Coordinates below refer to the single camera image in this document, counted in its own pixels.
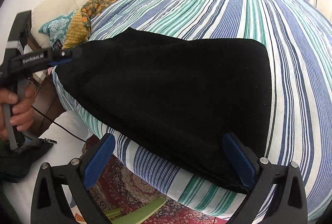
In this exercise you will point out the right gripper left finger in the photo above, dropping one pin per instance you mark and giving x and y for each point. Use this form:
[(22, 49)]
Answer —
[(49, 204)]

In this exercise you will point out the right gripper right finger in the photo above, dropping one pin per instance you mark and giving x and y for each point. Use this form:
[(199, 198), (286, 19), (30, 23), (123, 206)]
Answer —
[(259, 176)]

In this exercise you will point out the black pants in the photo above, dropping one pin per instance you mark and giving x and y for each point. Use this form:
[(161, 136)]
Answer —
[(177, 98)]

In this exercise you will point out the person's left hand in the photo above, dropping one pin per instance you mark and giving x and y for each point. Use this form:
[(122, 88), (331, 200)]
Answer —
[(23, 113)]

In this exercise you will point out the teal white patterned pillow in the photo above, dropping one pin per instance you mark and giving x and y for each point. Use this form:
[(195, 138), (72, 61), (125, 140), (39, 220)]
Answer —
[(56, 30)]

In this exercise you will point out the black pouch with zipper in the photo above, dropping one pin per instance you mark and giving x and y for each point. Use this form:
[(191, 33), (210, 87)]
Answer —
[(20, 160)]

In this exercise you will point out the mustard dotted pillow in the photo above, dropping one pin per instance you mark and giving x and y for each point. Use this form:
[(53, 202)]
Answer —
[(79, 30)]

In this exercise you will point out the red patterned rug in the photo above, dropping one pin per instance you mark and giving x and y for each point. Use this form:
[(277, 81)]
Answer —
[(133, 177)]

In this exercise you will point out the green plastic stool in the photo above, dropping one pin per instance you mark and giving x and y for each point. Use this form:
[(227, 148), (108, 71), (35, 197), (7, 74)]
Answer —
[(138, 216)]

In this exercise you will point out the white bedside surface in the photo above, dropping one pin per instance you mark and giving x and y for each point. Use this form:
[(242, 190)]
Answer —
[(70, 132)]

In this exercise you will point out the striped blue green bedsheet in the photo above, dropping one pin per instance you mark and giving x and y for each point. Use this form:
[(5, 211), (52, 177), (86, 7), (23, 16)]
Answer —
[(297, 38)]

